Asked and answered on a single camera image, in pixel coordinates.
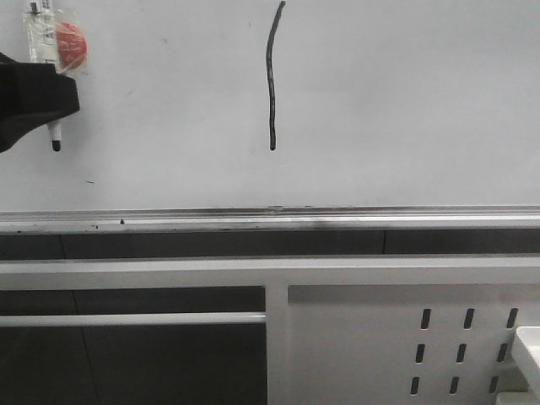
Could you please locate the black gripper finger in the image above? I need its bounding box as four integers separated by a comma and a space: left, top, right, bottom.
1, 54, 80, 152

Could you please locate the white whiteboard with aluminium frame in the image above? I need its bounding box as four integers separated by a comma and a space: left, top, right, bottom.
1, 1, 539, 234

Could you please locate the black whiteboard marker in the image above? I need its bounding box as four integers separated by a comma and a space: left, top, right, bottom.
47, 120, 62, 152

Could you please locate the white plastic marker tray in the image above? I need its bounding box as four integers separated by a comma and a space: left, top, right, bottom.
495, 326, 539, 404

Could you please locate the grey whiteboard stand frame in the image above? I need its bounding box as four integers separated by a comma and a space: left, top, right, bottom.
1, 256, 539, 404

